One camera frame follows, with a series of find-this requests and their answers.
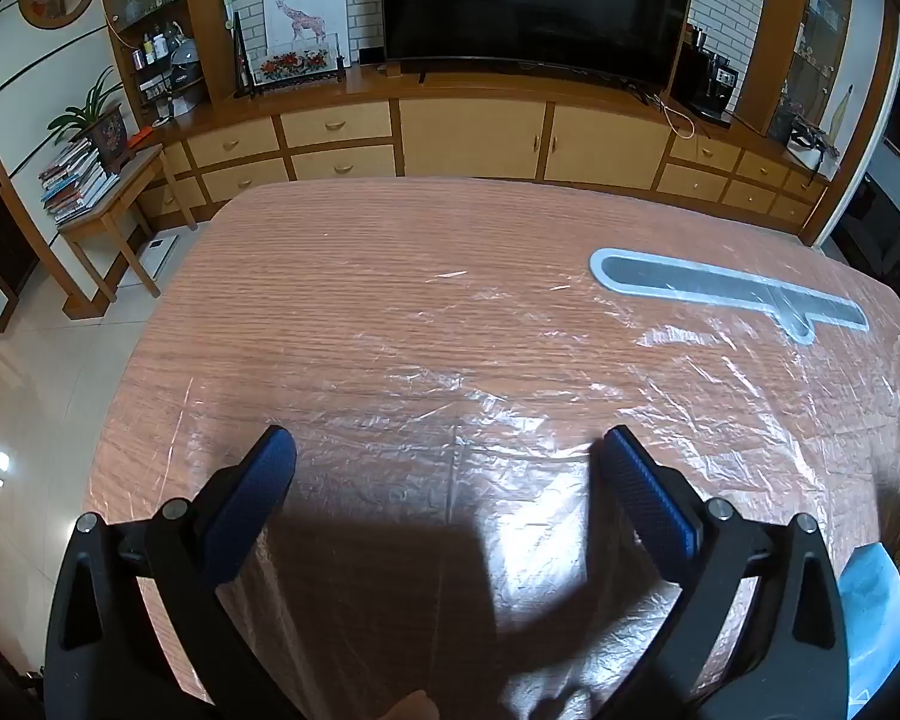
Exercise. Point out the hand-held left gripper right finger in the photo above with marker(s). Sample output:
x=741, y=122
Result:
x=649, y=499

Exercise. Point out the black coffee machine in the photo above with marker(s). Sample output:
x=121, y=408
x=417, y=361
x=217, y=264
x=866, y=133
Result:
x=709, y=79

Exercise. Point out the framed red flower picture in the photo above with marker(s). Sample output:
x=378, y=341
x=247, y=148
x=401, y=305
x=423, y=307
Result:
x=292, y=64

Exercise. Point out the black flat television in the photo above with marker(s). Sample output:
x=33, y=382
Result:
x=532, y=7

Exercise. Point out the grey helmet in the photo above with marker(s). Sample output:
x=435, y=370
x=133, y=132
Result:
x=184, y=60

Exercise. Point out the giraffe picture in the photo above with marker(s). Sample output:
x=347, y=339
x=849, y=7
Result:
x=304, y=15

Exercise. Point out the long wooden drawer cabinet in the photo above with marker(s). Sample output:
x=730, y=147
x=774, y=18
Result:
x=465, y=139

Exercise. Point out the stack of books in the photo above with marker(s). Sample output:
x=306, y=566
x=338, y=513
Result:
x=75, y=184

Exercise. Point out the small wooden side table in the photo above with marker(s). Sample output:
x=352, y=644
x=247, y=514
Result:
x=131, y=172

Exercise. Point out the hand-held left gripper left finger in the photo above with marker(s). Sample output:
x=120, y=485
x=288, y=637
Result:
x=251, y=495

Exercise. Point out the white floor scale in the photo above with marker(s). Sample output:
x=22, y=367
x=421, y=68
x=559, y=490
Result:
x=157, y=253

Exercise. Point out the person's left hand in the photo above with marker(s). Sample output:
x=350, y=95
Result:
x=416, y=706

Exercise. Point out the potted green plant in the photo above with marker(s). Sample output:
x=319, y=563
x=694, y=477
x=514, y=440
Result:
x=109, y=131

